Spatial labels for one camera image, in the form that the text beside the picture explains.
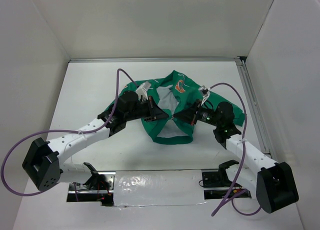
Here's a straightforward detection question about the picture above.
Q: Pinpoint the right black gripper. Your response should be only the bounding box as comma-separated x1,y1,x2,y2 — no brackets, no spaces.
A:
174,98,222,128

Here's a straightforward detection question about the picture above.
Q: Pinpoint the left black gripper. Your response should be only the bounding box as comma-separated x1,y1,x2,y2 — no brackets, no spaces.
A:
124,95,169,123

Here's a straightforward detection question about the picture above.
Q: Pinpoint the green zip jacket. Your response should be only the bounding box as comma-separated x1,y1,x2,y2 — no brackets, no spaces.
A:
117,70,246,145

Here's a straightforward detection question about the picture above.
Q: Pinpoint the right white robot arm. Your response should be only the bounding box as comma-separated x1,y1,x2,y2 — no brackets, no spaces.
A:
174,100,299,214

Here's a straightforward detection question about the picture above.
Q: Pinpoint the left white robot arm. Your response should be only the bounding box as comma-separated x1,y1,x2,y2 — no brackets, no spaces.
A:
22,91,169,192

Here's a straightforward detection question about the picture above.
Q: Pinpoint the silver tape sheet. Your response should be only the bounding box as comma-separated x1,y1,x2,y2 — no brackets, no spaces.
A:
113,169,206,207

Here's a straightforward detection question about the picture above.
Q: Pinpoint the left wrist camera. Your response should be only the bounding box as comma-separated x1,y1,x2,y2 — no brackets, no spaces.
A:
135,81,151,101

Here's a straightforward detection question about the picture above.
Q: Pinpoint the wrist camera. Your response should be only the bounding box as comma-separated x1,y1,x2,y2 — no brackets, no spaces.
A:
135,81,151,101
198,85,211,106

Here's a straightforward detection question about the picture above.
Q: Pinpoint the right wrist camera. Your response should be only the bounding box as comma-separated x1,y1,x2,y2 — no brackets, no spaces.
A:
198,85,211,106

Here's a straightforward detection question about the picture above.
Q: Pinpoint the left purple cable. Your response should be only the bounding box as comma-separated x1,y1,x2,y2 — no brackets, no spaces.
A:
0,68,141,202

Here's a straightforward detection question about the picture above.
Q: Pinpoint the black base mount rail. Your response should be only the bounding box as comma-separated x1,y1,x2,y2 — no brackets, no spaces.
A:
66,169,252,207

